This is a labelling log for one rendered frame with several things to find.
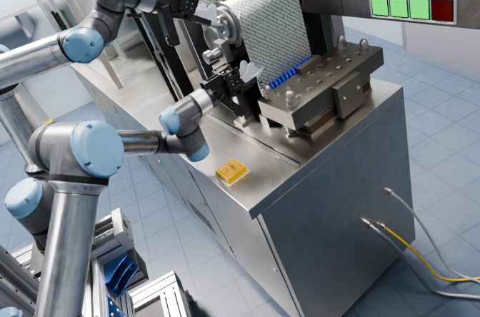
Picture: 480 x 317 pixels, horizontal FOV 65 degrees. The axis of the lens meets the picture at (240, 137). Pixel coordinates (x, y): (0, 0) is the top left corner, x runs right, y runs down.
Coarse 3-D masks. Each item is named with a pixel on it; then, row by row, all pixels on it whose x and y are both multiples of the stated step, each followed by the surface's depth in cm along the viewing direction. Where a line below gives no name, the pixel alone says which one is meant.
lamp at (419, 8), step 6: (414, 0) 96; (420, 0) 94; (426, 0) 93; (414, 6) 97; (420, 6) 96; (426, 6) 94; (414, 12) 98; (420, 12) 96; (426, 12) 95; (420, 18) 97; (426, 18) 96
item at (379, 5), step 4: (372, 0) 106; (376, 0) 105; (380, 0) 104; (384, 0) 103; (372, 4) 107; (376, 4) 106; (380, 4) 105; (384, 4) 104; (376, 8) 106; (380, 8) 105; (384, 8) 104; (376, 12) 107; (380, 12) 106; (384, 12) 105
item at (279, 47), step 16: (288, 16) 118; (272, 32) 117; (288, 32) 120; (304, 32) 124; (256, 48) 115; (272, 48) 119; (288, 48) 122; (304, 48) 126; (256, 64) 117; (272, 64) 121; (288, 64) 125; (272, 80) 123
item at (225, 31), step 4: (216, 16) 112; (220, 16) 111; (216, 20) 113; (220, 20) 111; (224, 20) 110; (224, 24) 110; (228, 24) 110; (220, 28) 114; (224, 28) 112; (228, 28) 110; (220, 32) 115; (224, 32) 114; (228, 32) 111; (224, 36) 115; (228, 36) 113
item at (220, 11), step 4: (216, 8) 112; (220, 8) 110; (216, 12) 112; (220, 12) 110; (224, 12) 109; (228, 12) 109; (224, 16) 110; (228, 16) 108; (228, 20) 109; (232, 20) 109; (232, 24) 109; (232, 28) 110; (236, 28) 110; (232, 32) 111; (236, 32) 110; (232, 36) 113; (236, 36) 111; (228, 40) 116; (232, 40) 114; (236, 40) 113
